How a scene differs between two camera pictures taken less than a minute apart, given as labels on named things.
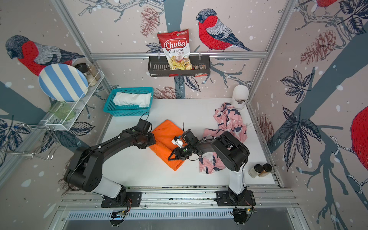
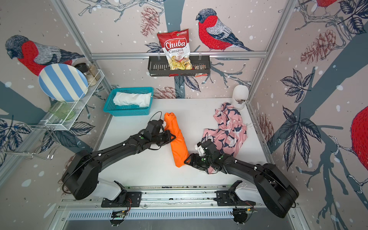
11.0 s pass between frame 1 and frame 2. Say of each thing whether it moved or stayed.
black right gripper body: moved
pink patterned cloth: stayed
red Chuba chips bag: stayed
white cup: stayed
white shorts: stayed
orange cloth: moved
